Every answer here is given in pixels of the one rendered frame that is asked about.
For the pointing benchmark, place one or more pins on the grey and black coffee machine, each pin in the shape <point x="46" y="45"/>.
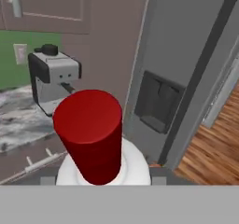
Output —
<point x="57" y="75"/>

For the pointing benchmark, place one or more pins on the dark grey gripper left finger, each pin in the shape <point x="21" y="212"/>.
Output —
<point x="48" y="181"/>

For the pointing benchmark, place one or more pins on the brown cupboard door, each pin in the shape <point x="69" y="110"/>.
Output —
<point x="53" y="3"/>

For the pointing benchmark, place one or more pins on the brown drawer front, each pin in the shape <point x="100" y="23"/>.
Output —
<point x="18" y="159"/>

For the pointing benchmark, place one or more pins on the white bottle with red cap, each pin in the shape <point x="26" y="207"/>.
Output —
<point x="90" y="125"/>

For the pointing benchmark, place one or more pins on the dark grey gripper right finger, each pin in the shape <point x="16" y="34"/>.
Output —
<point x="158" y="180"/>

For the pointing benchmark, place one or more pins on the plain grey fridge door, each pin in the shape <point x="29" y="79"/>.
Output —
<point x="217" y="59"/>

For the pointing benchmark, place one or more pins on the grey fridge door with dispenser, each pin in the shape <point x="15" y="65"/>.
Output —
<point x="174" y="41"/>

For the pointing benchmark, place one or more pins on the white wall switch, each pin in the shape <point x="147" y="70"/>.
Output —
<point x="20" y="54"/>

